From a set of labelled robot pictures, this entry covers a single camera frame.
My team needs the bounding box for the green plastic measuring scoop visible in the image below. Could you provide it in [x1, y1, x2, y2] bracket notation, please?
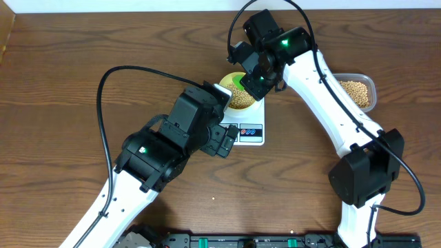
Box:
[232, 74, 245, 91]

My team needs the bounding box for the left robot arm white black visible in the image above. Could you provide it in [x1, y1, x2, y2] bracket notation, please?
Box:
[62, 83, 238, 247]

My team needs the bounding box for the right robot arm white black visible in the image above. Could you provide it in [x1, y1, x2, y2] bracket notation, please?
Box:
[229, 10, 404, 247]

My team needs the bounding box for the yellow plastic bowl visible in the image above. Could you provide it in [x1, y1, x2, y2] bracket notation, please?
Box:
[220, 72, 256, 110]

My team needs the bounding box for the white digital kitchen scale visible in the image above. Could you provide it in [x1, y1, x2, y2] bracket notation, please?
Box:
[220, 99, 265, 146]

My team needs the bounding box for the clear container of soybeans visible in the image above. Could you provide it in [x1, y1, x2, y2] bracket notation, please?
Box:
[334, 73, 377, 112]

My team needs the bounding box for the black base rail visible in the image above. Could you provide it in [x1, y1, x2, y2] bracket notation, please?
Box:
[114, 225, 422, 248]

